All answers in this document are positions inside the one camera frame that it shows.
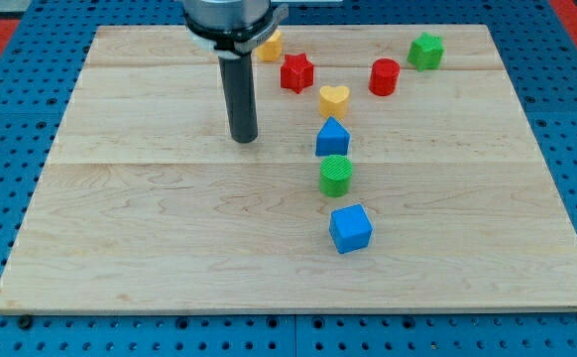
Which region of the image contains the grey clamp tool mount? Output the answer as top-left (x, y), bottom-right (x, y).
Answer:
top-left (182, 3), bottom-right (289, 55)

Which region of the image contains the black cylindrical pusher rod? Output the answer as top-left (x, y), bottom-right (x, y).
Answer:
top-left (219, 54), bottom-right (258, 144)

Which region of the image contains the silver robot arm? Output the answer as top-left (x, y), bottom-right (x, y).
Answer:
top-left (182, 0), bottom-right (289, 144)

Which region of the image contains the yellow heart block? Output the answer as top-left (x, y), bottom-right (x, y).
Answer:
top-left (318, 85), bottom-right (351, 119)

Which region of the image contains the yellow pentagon block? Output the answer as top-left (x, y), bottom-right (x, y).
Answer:
top-left (255, 30), bottom-right (283, 61)

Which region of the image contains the red star block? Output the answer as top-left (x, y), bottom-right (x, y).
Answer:
top-left (281, 53), bottom-right (314, 94)

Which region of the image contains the blue triangle block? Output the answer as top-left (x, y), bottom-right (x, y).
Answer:
top-left (315, 117), bottom-right (351, 157)

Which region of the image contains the green cylinder block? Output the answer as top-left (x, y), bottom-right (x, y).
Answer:
top-left (319, 155), bottom-right (354, 197)

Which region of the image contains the red cylinder block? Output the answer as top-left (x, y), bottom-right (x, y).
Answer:
top-left (369, 59), bottom-right (401, 96)

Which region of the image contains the light wooden board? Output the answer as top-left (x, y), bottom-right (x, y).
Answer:
top-left (0, 25), bottom-right (577, 315)

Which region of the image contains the green star block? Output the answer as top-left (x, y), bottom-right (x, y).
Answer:
top-left (406, 32), bottom-right (444, 71)

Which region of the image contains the blue cube block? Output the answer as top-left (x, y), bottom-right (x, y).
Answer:
top-left (329, 204), bottom-right (373, 254)

